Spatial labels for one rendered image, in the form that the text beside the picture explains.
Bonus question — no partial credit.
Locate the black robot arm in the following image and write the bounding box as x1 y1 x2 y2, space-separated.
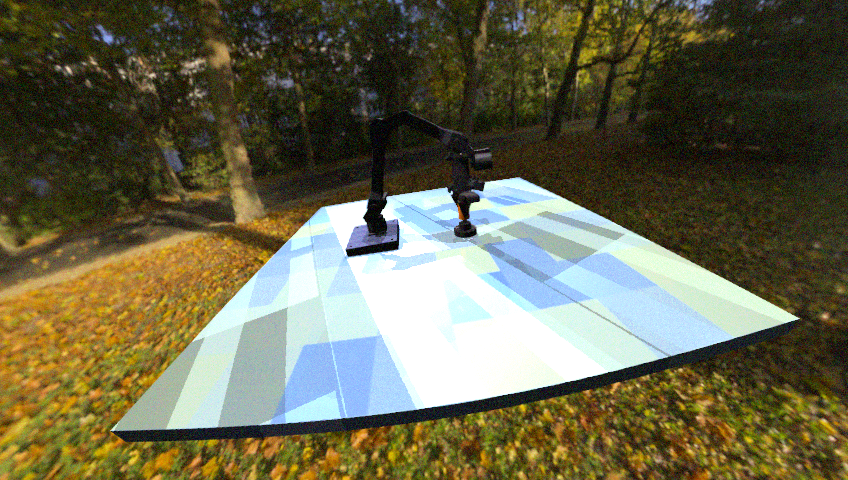
363 110 493 236

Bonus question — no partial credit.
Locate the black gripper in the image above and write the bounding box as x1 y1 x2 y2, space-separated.
447 172 480 218

